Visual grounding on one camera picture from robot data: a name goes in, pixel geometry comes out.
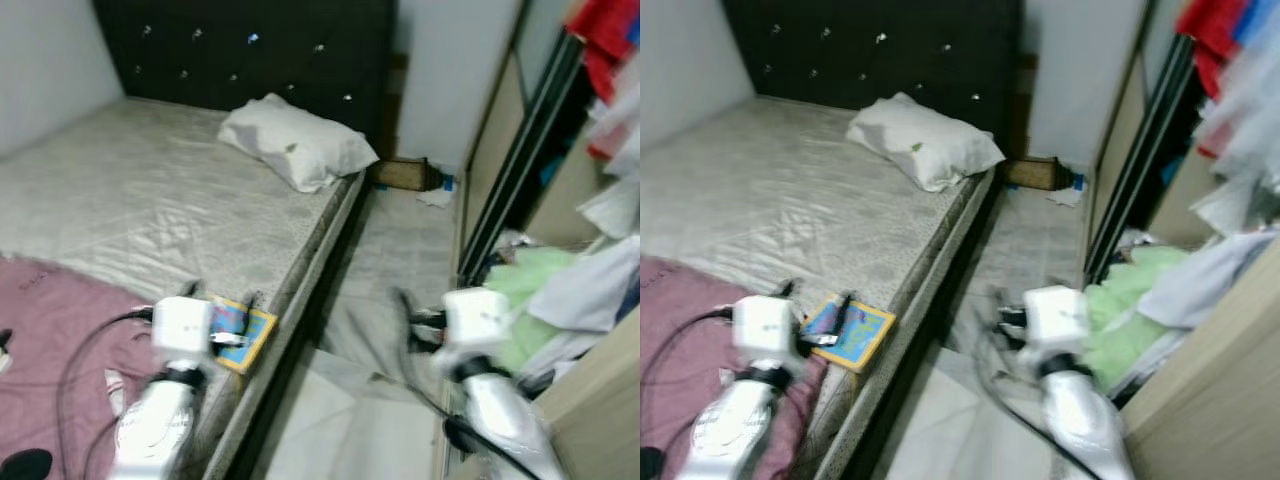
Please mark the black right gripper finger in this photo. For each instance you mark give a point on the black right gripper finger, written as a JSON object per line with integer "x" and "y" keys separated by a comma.
{"x": 405, "y": 308}
{"x": 996, "y": 306}

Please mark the brown wooden box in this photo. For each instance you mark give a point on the brown wooden box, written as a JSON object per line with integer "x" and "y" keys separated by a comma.
{"x": 405, "y": 175}
{"x": 1035, "y": 173}

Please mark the colourful children's board book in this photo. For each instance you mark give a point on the colourful children's board book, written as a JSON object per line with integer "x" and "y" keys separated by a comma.
{"x": 255, "y": 340}
{"x": 865, "y": 335}

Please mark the white t-shirt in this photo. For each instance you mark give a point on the white t-shirt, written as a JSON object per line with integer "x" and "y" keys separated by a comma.
{"x": 1200, "y": 280}
{"x": 590, "y": 290}

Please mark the light green ruffled dress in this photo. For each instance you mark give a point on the light green ruffled dress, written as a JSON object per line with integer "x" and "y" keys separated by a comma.
{"x": 1130, "y": 290}
{"x": 530, "y": 280}

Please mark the black sliding door frame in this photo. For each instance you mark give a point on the black sliding door frame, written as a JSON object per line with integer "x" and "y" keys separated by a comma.
{"x": 1140, "y": 170}
{"x": 520, "y": 170}

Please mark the white paper scrap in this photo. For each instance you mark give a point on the white paper scrap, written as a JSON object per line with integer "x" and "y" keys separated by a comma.
{"x": 1065, "y": 196}
{"x": 435, "y": 197}

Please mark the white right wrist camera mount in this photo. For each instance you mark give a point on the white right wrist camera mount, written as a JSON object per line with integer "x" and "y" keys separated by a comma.
{"x": 1055, "y": 320}
{"x": 478, "y": 320}

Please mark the white pillow with green tree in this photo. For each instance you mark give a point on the white pillow with green tree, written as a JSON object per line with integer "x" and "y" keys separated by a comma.
{"x": 920, "y": 140}
{"x": 290, "y": 140}

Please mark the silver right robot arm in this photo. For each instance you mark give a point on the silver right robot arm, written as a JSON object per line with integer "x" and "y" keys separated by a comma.
{"x": 510, "y": 420}
{"x": 1090, "y": 420}

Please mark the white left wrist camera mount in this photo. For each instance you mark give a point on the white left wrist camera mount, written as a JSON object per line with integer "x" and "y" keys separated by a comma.
{"x": 180, "y": 325}
{"x": 765, "y": 325}

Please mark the white sheer garment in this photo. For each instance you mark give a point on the white sheer garment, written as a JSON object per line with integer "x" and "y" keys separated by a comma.
{"x": 620, "y": 130}
{"x": 1240, "y": 130}

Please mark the black tufted headboard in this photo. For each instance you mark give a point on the black tufted headboard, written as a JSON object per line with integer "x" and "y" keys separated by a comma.
{"x": 880, "y": 50}
{"x": 250, "y": 50}

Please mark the bright blue shirt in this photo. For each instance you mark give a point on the bright blue shirt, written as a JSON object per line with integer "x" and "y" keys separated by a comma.
{"x": 1258, "y": 20}

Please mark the beige quilted mattress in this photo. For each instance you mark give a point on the beige quilted mattress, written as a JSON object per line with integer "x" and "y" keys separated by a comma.
{"x": 150, "y": 200}
{"x": 790, "y": 200}

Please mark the red shirt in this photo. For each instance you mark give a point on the red shirt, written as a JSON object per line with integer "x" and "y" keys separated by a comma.
{"x": 1210, "y": 30}
{"x": 610, "y": 30}

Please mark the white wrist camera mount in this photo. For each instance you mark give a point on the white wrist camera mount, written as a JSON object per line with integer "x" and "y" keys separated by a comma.
{"x": 1055, "y": 320}
{"x": 765, "y": 325}
{"x": 180, "y": 325}
{"x": 478, "y": 320}

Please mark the speckled bed base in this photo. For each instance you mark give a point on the speckled bed base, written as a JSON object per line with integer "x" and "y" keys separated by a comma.
{"x": 920, "y": 300}
{"x": 300, "y": 290}

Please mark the pink cartoon print blanket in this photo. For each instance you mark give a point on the pink cartoon print blanket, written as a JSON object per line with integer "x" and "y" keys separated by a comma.
{"x": 60, "y": 350}
{"x": 690, "y": 350}

